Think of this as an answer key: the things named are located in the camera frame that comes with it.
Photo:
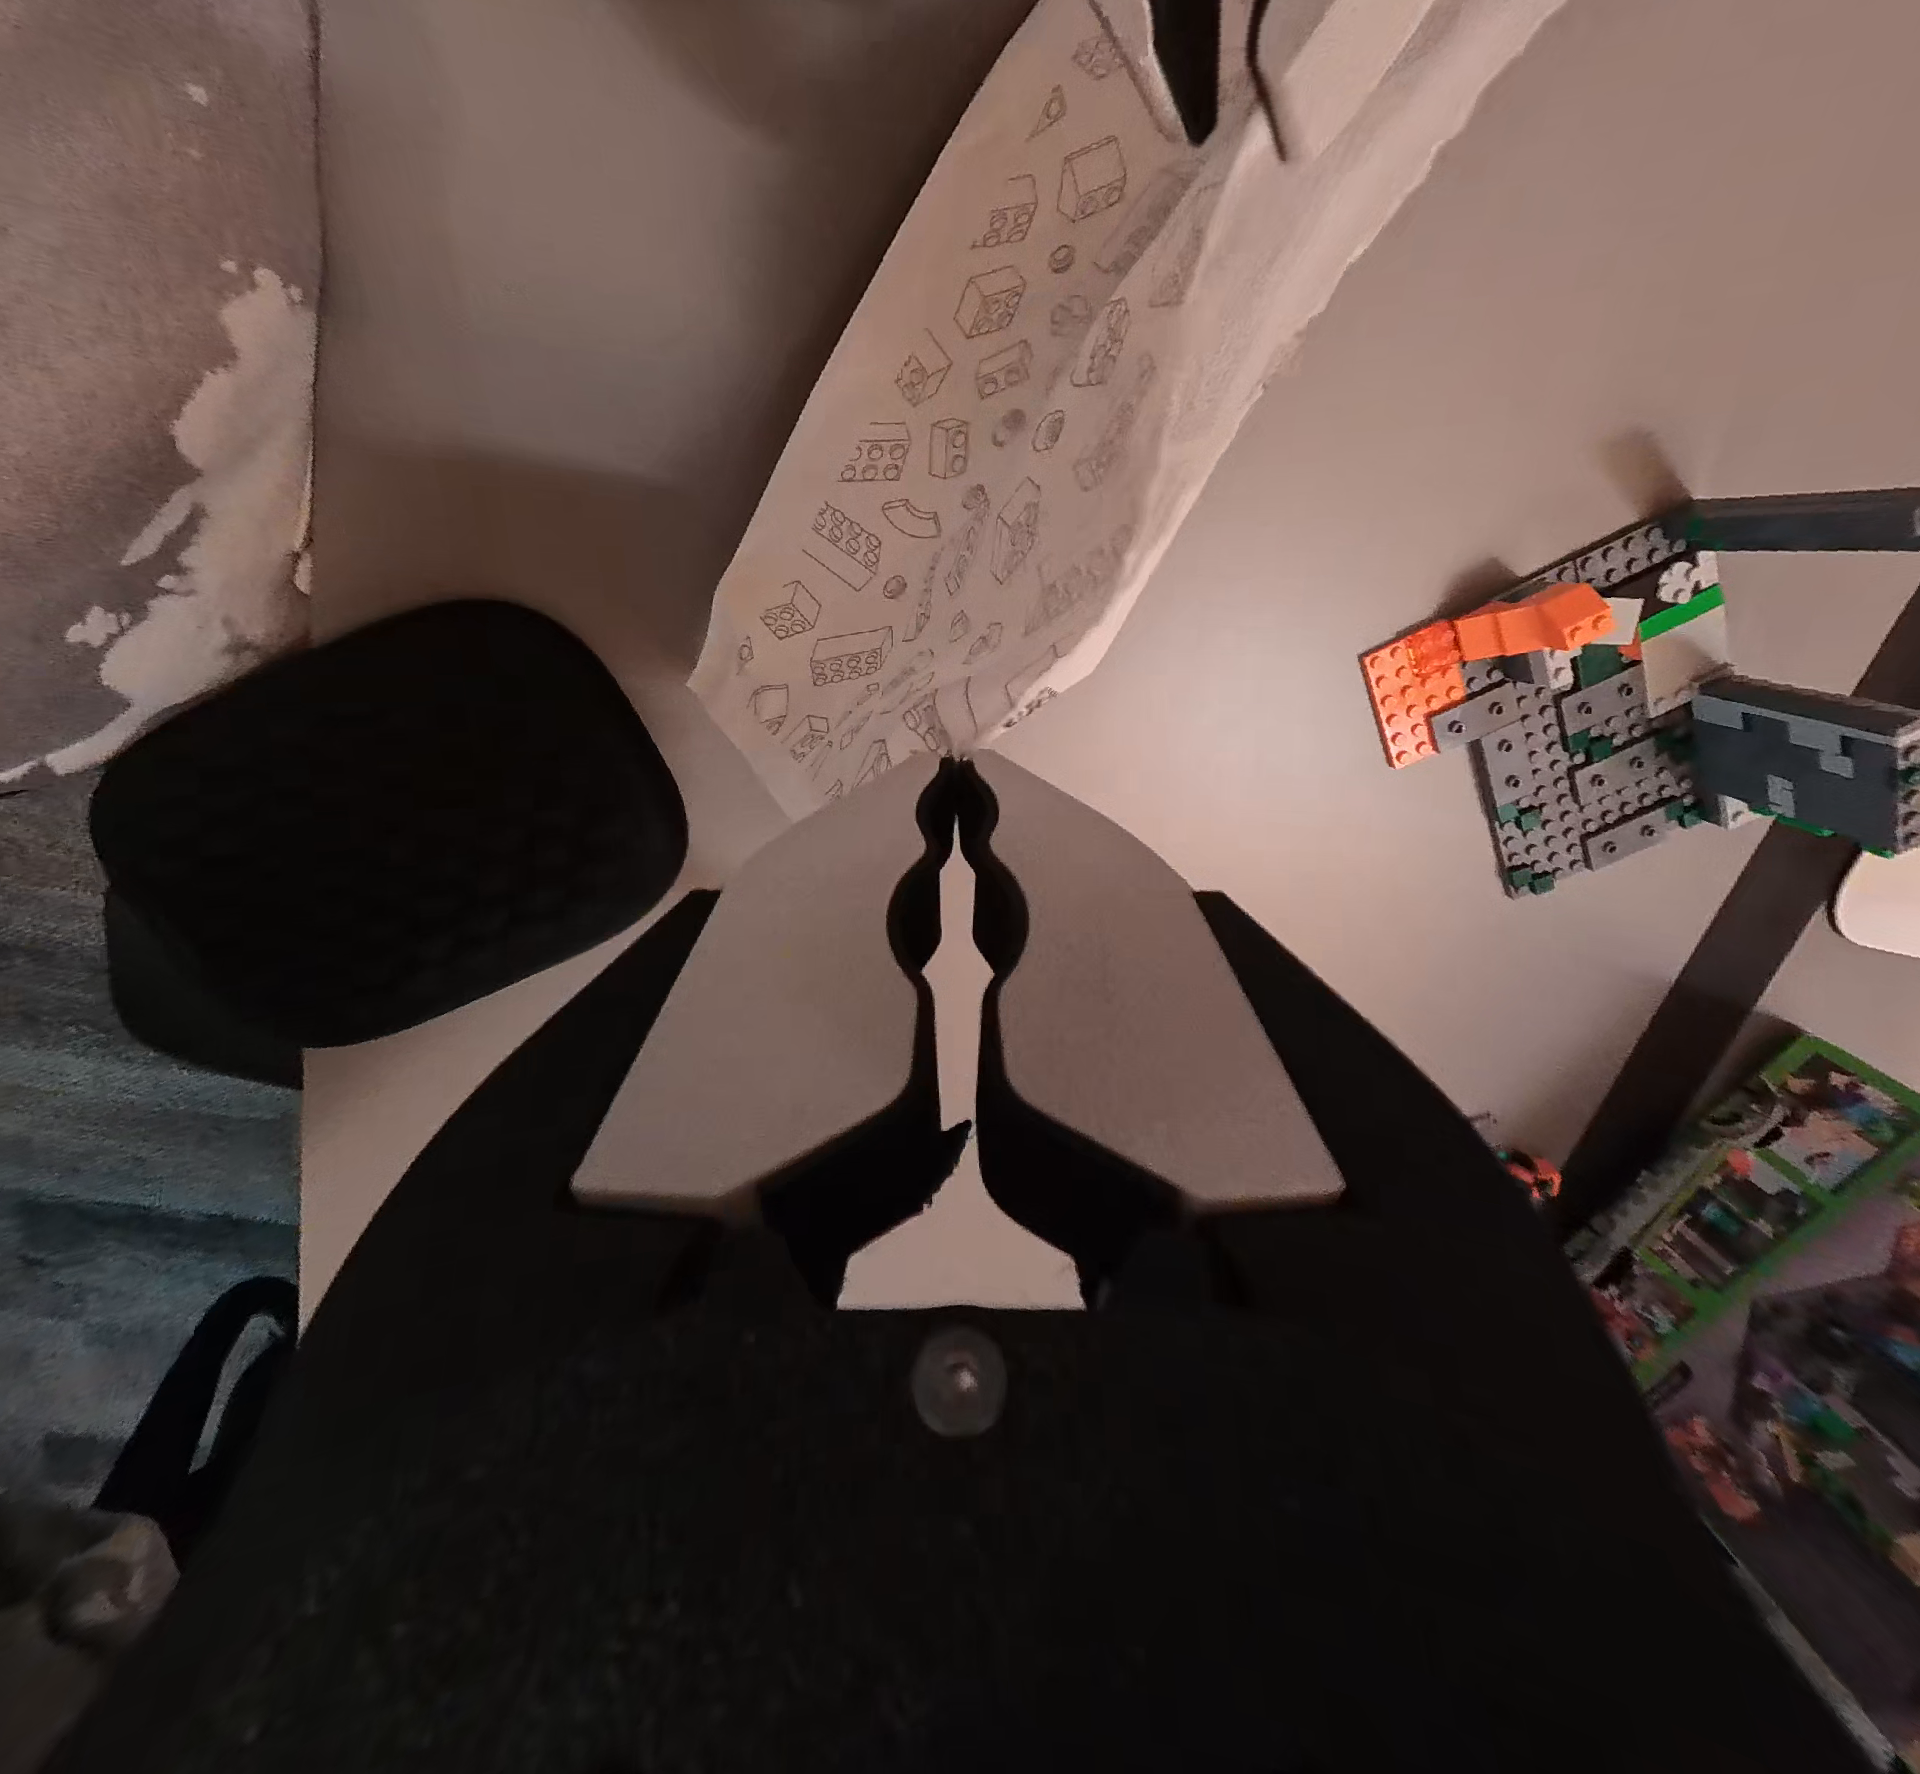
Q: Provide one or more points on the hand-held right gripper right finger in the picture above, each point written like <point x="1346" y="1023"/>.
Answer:
<point x="1154" y="1039"/>

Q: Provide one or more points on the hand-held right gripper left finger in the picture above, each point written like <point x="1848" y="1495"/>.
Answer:
<point x="764" y="1026"/>

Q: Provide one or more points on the printed white paper bag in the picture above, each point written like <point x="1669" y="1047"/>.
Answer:
<point x="930" y="455"/>

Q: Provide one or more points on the small orange lego figure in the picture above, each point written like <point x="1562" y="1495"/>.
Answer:
<point x="1535" y="1177"/>

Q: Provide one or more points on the grey orange lego build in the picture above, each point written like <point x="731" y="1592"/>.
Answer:
<point x="1576" y="740"/>

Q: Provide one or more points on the green lego box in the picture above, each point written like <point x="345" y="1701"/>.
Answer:
<point x="1800" y="1281"/>

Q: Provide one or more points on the person's grey mottled sweatshirt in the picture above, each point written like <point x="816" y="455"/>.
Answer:
<point x="133" y="227"/>

